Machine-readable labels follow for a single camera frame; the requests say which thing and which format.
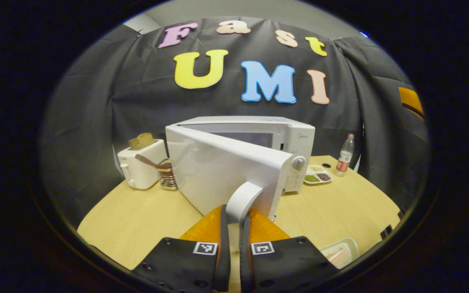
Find white divided snack dish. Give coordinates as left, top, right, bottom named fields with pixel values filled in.
left=304, top=165, right=333, bottom=185

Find white microwave oven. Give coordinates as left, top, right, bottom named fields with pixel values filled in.
left=165, top=116, right=316, bottom=249

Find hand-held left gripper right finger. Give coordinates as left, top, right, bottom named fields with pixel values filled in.
left=239, top=208, right=339, bottom=293

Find clear plastic water bottle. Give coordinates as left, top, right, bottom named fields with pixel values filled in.
left=335, top=133, right=355, bottom=177

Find brown bread slice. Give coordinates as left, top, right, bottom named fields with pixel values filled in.
left=128, top=133, right=155, bottom=150

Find white toaster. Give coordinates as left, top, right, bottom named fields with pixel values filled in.
left=117, top=140, right=169, bottom=190

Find brown wooden spoon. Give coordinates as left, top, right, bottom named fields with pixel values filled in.
left=135, top=153, right=173, bottom=170

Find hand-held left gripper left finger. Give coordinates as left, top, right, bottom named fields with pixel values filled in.
left=131, top=205, right=232, bottom=293

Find black backdrop cloth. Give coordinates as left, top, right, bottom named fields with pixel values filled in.
left=41, top=16, right=428, bottom=228

